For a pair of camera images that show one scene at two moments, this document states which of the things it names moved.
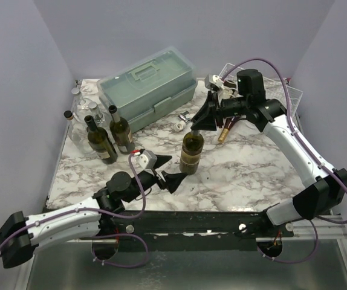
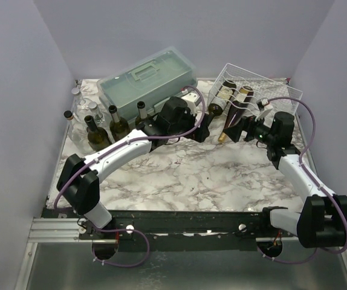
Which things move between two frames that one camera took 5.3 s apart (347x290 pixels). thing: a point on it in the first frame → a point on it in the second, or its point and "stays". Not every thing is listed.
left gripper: x=171 y=180 → x=199 y=134
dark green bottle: x=121 y=132 stays
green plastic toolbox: x=142 y=90 stays
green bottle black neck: x=100 y=143 stays
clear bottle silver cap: x=95 y=111 stays
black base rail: x=190 y=230 stays
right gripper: x=217 y=110 → x=245 y=130
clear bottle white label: x=78 y=133 stays
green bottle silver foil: x=193 y=144 → x=143 y=115
